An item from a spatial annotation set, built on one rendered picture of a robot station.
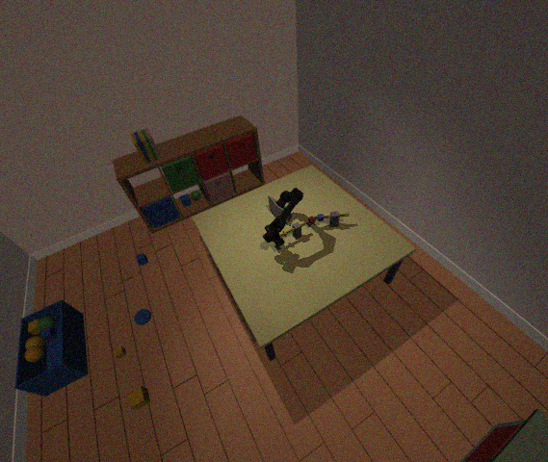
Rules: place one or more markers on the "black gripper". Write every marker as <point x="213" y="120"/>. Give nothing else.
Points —
<point x="277" y="240"/>

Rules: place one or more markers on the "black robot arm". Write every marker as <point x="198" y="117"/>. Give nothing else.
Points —
<point x="294" y="197"/>

